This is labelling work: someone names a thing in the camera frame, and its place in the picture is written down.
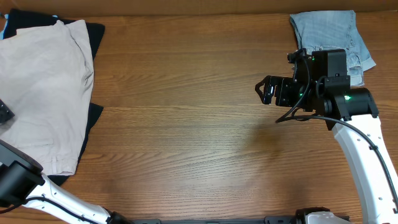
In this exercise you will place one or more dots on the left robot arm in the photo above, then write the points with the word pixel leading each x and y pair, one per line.
pixel 40 189

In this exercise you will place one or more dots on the folded light blue jeans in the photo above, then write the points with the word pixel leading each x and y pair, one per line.
pixel 330 30

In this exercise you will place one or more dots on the black garment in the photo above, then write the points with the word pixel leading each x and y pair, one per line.
pixel 25 19

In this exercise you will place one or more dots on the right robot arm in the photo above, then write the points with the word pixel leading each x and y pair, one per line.
pixel 320 88

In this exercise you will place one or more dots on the beige khaki shorts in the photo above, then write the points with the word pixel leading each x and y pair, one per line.
pixel 47 78

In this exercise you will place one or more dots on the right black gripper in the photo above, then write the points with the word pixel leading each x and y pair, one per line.
pixel 273 90

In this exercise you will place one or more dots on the light blue garment underneath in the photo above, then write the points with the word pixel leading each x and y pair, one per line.
pixel 6 16

